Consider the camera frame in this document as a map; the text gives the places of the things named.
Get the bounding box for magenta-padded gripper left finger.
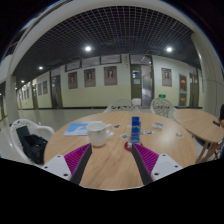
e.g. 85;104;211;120
41;143;93;186

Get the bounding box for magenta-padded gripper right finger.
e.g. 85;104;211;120
130;143;184;186

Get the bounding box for flat round red coaster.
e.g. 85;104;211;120
124;141;144;153

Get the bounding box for blue and white booklet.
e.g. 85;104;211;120
63;121;102;137

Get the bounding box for blue drink bottle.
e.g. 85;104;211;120
130;116;142;145

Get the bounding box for white ceramic mug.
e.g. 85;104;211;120
86;121;114;148

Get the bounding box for black bag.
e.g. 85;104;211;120
15;125;49;165

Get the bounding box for white plastic lattice chair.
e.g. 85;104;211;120
104;98;135;113
9;118;56;165
149;96;177;119

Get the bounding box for round wooden table with legs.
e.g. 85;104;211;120
172;108;224;164

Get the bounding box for grey door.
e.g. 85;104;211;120
129;63;155;110

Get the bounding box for person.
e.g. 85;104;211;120
217;103;224;129

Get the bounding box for round ceiling lights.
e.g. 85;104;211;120
19;44;175;84

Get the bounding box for framed wall portraits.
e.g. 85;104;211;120
36;65;188;98

